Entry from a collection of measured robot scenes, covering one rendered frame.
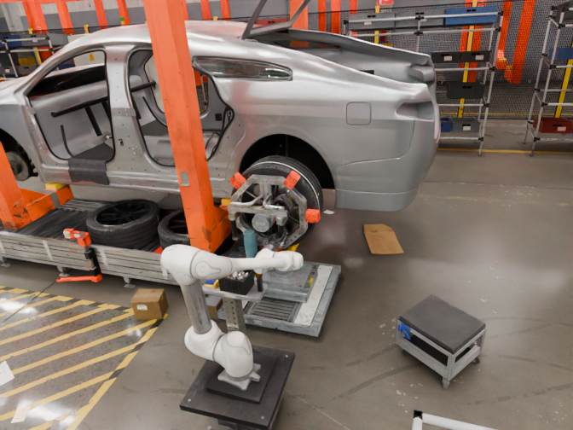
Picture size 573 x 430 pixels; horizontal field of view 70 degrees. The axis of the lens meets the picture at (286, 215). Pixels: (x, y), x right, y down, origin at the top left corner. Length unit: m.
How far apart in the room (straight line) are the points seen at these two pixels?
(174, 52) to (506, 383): 2.83
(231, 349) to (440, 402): 1.30
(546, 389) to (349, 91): 2.20
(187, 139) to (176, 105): 0.22
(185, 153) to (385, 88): 1.38
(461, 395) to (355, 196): 1.45
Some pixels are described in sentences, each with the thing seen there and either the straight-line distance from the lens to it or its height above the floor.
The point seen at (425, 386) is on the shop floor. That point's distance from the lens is 2.89.
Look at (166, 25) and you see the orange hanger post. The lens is 2.69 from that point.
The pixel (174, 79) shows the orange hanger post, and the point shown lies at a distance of 2.72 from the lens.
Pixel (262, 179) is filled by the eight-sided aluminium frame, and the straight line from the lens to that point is 2.79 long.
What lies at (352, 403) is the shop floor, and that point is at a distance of 2.74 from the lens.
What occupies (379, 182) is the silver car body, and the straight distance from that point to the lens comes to 3.02.
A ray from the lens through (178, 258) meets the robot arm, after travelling 1.95.
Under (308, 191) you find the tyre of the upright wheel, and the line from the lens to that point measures 2.81.
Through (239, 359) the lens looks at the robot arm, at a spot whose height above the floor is 0.52.
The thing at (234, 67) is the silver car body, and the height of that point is 1.77.
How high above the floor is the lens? 2.15
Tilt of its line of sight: 27 degrees down
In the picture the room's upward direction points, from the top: 4 degrees counter-clockwise
